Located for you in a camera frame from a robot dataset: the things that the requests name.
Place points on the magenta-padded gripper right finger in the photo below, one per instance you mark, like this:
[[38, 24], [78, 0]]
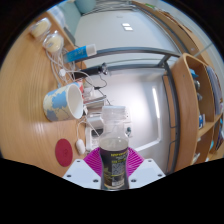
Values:
[[148, 172]]

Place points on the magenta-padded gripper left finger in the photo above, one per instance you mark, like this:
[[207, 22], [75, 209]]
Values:
[[78, 173]]

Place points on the clear bottle with dark label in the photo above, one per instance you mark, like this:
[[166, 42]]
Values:
[[114, 163]]

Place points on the flat round red coaster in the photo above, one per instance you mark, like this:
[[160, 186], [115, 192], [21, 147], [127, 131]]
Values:
[[63, 152]]

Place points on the white power strip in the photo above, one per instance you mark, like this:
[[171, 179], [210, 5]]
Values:
[[90, 138]]

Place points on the white charger block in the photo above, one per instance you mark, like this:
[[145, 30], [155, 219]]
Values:
[[94, 121]]

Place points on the white mug with blue print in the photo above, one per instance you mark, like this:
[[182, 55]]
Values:
[[58, 103]]

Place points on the wooden shelf unit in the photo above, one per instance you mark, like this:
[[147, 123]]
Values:
[[186, 110]]

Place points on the steel cup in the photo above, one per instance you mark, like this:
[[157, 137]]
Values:
[[95, 100]]

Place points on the black cylindrical shaver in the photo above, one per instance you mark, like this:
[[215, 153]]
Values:
[[90, 70]]

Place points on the blue and white tube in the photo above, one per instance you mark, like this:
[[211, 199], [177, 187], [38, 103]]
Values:
[[78, 54]]

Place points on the wrapped pale round bun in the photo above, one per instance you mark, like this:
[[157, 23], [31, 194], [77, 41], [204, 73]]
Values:
[[53, 42], [40, 27]]

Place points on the bed with teal sheet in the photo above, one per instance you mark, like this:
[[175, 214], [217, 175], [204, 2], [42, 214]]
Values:
[[71, 16]]

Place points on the teal pillow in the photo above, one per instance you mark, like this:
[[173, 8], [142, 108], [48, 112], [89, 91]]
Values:
[[85, 6]]

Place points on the grey metal bed frame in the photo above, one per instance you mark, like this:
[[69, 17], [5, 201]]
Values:
[[133, 51]]

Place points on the white wall switch plate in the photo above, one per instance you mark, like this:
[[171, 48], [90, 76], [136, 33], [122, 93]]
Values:
[[127, 26]]

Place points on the long wooden wall shelf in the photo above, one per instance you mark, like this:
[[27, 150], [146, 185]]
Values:
[[173, 26]]

